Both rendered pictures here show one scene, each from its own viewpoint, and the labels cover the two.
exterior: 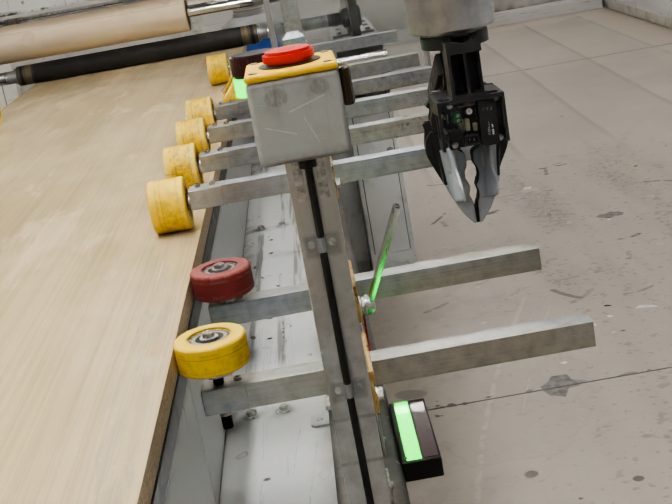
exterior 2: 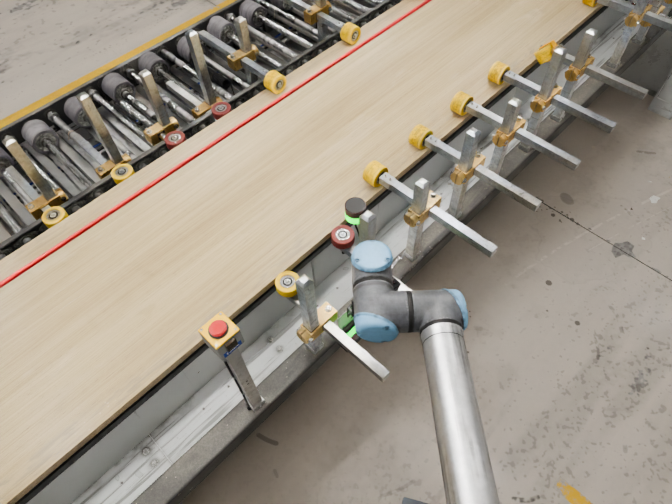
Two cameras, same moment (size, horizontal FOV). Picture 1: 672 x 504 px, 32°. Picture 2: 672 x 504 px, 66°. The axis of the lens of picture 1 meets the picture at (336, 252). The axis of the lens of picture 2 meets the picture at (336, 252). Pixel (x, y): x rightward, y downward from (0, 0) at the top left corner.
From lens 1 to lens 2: 1.33 m
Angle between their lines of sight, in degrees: 53
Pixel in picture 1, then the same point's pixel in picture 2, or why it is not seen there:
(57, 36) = not seen: outside the picture
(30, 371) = (248, 245)
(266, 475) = (339, 286)
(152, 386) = (252, 292)
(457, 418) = (564, 229)
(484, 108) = not seen: hidden behind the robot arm
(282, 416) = not seen: hidden behind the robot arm
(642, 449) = (599, 312)
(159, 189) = (369, 170)
